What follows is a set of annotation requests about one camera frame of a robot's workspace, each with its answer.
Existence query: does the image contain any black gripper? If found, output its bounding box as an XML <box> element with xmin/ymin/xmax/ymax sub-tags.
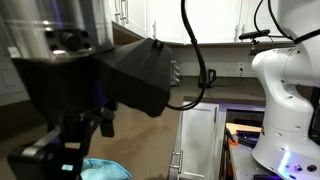
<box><xmin>11</xmin><ymin>54</ymin><xmax>119</xmax><ymax>139</ymax></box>

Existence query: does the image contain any light blue microfibre towel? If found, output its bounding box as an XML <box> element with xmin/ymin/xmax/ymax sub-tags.
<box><xmin>80</xmin><ymin>157</ymin><xmax>134</xmax><ymax>180</ymax></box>

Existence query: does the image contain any silver toaster oven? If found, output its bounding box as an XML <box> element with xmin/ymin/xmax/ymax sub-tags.
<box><xmin>170</xmin><ymin>59</ymin><xmax>182</xmax><ymax>88</ymax></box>

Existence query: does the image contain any shaker panel cabinet door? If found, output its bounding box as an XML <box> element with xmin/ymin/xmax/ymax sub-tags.
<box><xmin>179</xmin><ymin>102</ymin><xmax>220</xmax><ymax>180</ymax></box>

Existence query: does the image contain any black electric kettle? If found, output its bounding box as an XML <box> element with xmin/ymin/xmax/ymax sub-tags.
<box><xmin>198</xmin><ymin>67</ymin><xmax>218</xmax><ymax>90</ymax></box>

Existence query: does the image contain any white upper cabinet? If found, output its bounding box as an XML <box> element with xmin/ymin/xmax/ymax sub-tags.
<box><xmin>109</xmin><ymin>0</ymin><xmax>150</xmax><ymax>40</ymax></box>
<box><xmin>148</xmin><ymin>0</ymin><xmax>291</xmax><ymax>46</ymax></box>

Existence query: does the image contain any orange and black clamp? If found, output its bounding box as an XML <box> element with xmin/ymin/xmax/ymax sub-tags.
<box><xmin>226</xmin><ymin>127</ymin><xmax>240</xmax><ymax>147</ymax></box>

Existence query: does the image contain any tan wooden board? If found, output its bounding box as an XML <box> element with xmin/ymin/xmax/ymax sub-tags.
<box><xmin>225</xmin><ymin>122</ymin><xmax>263</xmax><ymax>135</ymax></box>

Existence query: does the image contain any dark built-in appliance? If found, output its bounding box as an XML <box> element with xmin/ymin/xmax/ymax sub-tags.
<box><xmin>226</xmin><ymin>107</ymin><xmax>266</xmax><ymax>126</ymax></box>

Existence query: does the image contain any white perforated mounting table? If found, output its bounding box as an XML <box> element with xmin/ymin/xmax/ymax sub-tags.
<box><xmin>227</xmin><ymin>142</ymin><xmax>320</xmax><ymax>180</ymax></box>

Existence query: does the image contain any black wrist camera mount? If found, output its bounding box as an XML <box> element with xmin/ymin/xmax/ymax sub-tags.
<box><xmin>92</xmin><ymin>37</ymin><xmax>173</xmax><ymax>119</ymax></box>

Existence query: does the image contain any silver bar drawer handle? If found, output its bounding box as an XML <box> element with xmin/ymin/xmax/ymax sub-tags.
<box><xmin>168</xmin><ymin>149</ymin><xmax>185</xmax><ymax>175</ymax></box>

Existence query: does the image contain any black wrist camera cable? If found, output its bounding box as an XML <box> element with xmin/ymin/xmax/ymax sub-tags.
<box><xmin>166</xmin><ymin>0</ymin><xmax>209</xmax><ymax>112</ymax></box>

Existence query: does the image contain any black aluminium rail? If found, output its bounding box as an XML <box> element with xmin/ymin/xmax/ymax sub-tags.
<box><xmin>236</xmin><ymin>131</ymin><xmax>261</xmax><ymax>148</ymax></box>

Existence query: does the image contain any white wall outlet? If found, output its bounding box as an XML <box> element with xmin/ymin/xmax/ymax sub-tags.
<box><xmin>236</xmin><ymin>62</ymin><xmax>246</xmax><ymax>75</ymax></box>

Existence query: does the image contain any black stereo camera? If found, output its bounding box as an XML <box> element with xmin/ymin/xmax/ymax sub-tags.
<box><xmin>238</xmin><ymin>28</ymin><xmax>272</xmax><ymax>46</ymax></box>

